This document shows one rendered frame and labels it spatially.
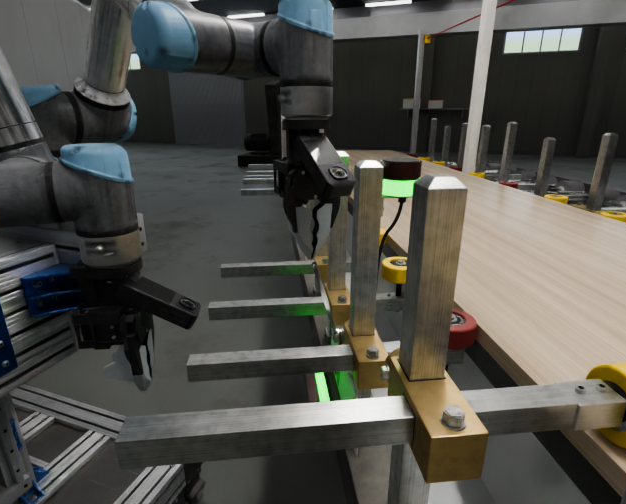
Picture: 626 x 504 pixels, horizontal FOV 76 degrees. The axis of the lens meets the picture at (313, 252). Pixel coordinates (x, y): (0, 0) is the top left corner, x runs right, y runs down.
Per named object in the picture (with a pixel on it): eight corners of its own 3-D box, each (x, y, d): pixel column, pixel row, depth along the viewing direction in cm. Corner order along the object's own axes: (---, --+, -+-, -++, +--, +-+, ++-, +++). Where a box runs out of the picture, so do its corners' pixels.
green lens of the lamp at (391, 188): (384, 197, 58) (385, 181, 57) (373, 189, 63) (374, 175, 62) (425, 196, 58) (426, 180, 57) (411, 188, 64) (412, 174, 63)
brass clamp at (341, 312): (328, 326, 85) (328, 305, 84) (320, 298, 98) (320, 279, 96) (357, 325, 86) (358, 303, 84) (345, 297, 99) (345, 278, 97)
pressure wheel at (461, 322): (429, 393, 64) (436, 329, 60) (411, 363, 71) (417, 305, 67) (477, 389, 65) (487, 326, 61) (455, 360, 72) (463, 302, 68)
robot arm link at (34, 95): (-1, 149, 88) (-18, 82, 84) (65, 145, 98) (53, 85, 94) (19, 153, 81) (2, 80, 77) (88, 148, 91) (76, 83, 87)
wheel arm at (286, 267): (221, 281, 109) (220, 266, 108) (222, 276, 112) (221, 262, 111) (378, 274, 114) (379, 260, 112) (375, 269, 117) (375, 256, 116)
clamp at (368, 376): (357, 390, 61) (358, 362, 59) (341, 342, 73) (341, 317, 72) (393, 388, 61) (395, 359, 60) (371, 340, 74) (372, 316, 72)
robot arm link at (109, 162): (56, 143, 52) (128, 141, 55) (73, 225, 55) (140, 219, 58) (44, 148, 45) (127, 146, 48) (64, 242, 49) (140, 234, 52)
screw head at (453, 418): (446, 432, 33) (447, 420, 33) (435, 414, 35) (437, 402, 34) (470, 430, 33) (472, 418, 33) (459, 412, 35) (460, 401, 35)
